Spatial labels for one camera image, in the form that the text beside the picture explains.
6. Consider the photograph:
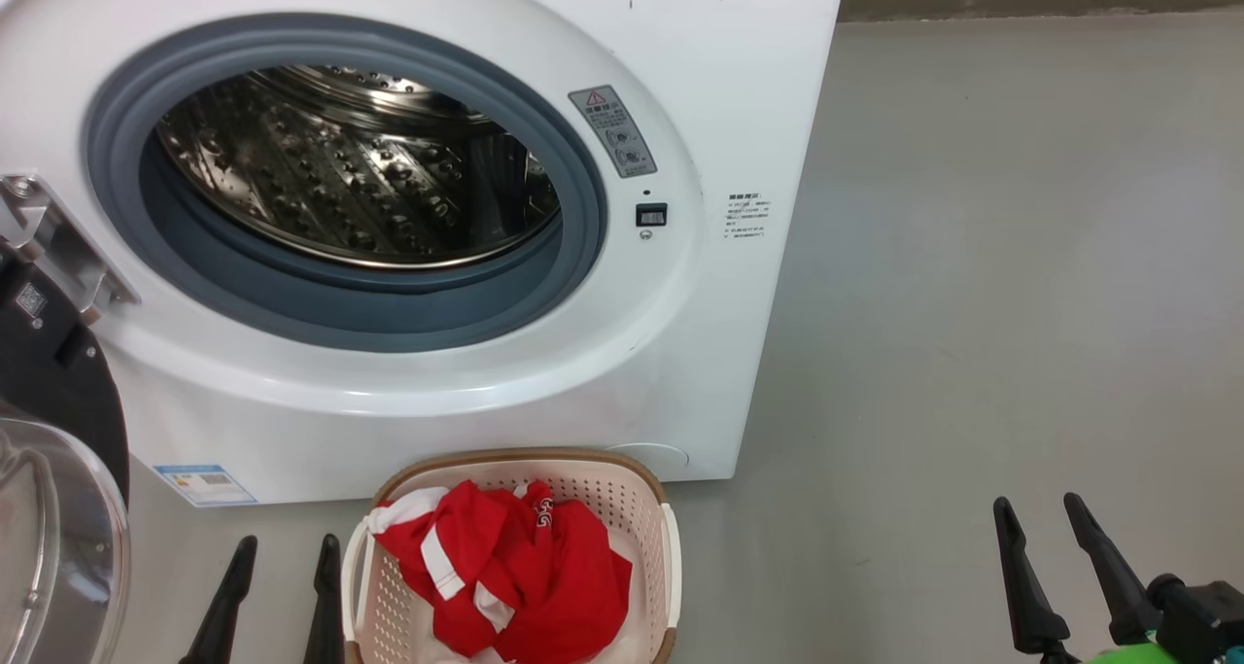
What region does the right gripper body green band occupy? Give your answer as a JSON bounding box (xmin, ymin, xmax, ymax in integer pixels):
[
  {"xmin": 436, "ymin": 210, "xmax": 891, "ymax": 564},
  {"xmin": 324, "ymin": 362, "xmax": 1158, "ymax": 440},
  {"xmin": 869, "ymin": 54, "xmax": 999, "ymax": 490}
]
[{"xmin": 1040, "ymin": 575, "xmax": 1244, "ymax": 664}]

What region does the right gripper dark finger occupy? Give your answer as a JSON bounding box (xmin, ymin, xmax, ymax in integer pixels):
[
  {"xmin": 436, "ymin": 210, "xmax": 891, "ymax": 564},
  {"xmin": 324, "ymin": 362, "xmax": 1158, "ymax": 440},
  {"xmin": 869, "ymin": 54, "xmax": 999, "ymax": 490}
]
[
  {"xmin": 993, "ymin": 497, "xmax": 1072, "ymax": 657},
  {"xmin": 1063, "ymin": 492, "xmax": 1162, "ymax": 646}
]

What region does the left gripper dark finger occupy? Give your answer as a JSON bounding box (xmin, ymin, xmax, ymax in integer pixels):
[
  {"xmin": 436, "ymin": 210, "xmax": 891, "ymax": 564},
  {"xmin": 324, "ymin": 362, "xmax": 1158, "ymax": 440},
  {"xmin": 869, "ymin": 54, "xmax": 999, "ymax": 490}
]
[
  {"xmin": 303, "ymin": 534, "xmax": 344, "ymax": 664},
  {"xmin": 180, "ymin": 535, "xmax": 259, "ymax": 664}
]

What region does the red and white garment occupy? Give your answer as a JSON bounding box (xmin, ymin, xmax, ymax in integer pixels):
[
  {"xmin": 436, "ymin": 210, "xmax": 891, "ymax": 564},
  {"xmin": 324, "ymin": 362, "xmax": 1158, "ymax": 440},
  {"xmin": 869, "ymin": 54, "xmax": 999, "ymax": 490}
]
[{"xmin": 367, "ymin": 479, "xmax": 635, "ymax": 664}]

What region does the black round glass washer door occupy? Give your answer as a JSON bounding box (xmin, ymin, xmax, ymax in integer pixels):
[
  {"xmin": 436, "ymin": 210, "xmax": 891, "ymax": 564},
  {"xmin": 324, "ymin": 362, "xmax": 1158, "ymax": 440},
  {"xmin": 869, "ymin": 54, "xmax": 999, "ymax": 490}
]
[{"xmin": 0, "ymin": 236, "xmax": 132, "ymax": 664}]

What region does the grey rubber door gasket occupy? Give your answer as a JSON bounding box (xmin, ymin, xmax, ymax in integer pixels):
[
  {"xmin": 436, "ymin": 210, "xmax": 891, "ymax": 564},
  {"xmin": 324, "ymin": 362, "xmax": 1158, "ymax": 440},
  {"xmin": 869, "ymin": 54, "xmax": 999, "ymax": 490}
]
[{"xmin": 83, "ymin": 13, "xmax": 609, "ymax": 354}]

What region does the cream basket with brown rim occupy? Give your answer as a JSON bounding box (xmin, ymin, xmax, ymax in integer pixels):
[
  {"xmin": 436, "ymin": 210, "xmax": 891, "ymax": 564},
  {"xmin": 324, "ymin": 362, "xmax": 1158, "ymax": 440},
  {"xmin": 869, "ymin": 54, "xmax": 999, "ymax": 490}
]
[{"xmin": 340, "ymin": 448, "xmax": 682, "ymax": 664}]

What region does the silver metal door hinge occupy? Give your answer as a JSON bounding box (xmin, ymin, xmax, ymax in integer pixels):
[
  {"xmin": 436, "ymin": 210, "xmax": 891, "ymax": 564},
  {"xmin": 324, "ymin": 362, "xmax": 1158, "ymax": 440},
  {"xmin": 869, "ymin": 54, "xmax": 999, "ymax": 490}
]
[{"xmin": 0, "ymin": 173, "xmax": 140, "ymax": 327}]

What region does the white front-load washing machine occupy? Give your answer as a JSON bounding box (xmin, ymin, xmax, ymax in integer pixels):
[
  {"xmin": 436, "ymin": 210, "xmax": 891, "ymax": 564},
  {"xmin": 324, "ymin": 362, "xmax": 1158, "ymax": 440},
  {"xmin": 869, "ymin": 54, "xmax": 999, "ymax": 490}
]
[{"xmin": 0, "ymin": 0, "xmax": 848, "ymax": 507}]

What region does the stainless steel washer drum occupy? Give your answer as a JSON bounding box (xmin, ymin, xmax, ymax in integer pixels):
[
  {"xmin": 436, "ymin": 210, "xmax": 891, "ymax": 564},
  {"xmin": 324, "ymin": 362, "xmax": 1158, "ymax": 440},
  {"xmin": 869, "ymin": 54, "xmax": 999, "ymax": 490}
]
[{"xmin": 155, "ymin": 64, "xmax": 563, "ymax": 269}]

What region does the blue energy label sticker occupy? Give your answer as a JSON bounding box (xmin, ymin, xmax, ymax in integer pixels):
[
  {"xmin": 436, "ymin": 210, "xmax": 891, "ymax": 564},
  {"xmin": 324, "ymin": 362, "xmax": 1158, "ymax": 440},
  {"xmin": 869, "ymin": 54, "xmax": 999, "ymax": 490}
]
[{"xmin": 154, "ymin": 464, "xmax": 259, "ymax": 507}]

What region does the round white drain cover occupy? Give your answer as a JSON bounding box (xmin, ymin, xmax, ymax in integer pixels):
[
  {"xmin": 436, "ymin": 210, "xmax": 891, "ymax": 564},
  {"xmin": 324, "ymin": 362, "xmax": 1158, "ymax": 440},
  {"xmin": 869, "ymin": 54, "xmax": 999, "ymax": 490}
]
[{"xmin": 605, "ymin": 442, "xmax": 689, "ymax": 475}]

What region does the grey warning sticker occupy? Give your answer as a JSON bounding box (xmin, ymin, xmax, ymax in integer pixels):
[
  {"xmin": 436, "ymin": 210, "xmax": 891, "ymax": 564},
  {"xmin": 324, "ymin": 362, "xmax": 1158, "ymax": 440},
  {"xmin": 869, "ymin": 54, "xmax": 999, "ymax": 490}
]
[{"xmin": 569, "ymin": 85, "xmax": 658, "ymax": 179}]

